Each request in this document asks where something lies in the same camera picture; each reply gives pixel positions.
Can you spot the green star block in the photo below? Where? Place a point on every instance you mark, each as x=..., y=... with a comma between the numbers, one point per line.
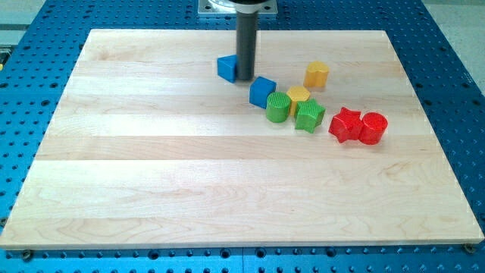
x=309, y=115

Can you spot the yellow heart block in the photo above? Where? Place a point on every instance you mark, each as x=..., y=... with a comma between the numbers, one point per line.
x=316, y=74

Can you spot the red star block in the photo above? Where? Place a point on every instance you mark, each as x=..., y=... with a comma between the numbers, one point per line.
x=346, y=125

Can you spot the green cylinder block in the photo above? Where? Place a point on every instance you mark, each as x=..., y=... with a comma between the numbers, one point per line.
x=277, y=109

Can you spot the light wooden board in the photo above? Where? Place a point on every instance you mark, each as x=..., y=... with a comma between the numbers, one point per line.
x=149, y=148

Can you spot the silver robot mounting plate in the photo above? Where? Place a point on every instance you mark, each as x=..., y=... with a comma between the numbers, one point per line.
x=223, y=8

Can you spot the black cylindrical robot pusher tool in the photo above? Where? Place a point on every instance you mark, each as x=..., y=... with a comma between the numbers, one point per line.
x=246, y=36

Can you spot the blue cube block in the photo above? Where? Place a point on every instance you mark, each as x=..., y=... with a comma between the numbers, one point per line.
x=259, y=91

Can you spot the yellow hexagon block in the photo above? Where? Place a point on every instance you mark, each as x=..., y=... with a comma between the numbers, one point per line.
x=297, y=94

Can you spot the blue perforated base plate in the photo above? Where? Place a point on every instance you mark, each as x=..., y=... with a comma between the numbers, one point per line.
x=39, y=67

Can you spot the blue triangle block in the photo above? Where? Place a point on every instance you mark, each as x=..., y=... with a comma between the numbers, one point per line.
x=226, y=68

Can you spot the red cylinder block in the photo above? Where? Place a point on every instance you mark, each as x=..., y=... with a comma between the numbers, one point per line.
x=374, y=126

